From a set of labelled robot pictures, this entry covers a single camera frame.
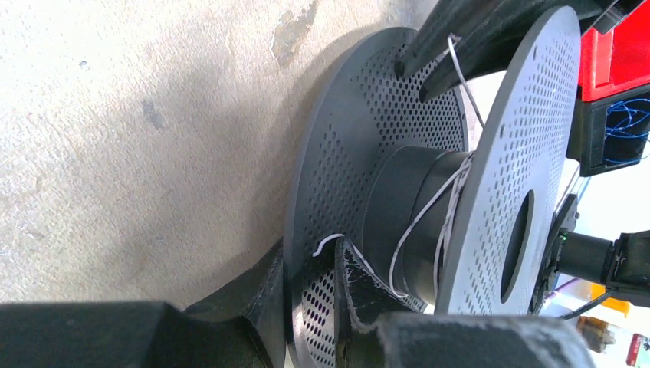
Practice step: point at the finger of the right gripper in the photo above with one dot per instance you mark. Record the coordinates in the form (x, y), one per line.
(458, 17)
(490, 47)

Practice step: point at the black cable spool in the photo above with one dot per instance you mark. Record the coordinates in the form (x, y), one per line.
(343, 152)

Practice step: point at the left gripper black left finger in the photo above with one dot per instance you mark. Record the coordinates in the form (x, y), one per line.
(239, 325)

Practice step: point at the red plastic bin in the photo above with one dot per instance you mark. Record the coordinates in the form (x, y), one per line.
(618, 60)

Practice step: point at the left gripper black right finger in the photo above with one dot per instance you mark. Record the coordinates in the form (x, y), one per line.
(374, 328)

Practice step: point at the black plastic bin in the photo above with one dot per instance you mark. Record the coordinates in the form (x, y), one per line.
(610, 133)

